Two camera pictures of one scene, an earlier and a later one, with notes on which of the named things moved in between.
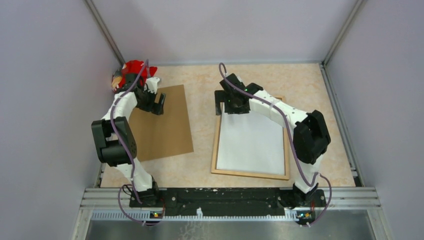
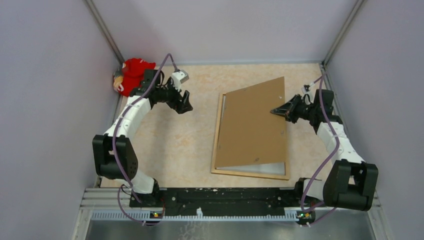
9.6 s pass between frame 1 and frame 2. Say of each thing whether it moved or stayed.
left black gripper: moved
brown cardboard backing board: moved
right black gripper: moved
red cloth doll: stayed
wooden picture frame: stayed
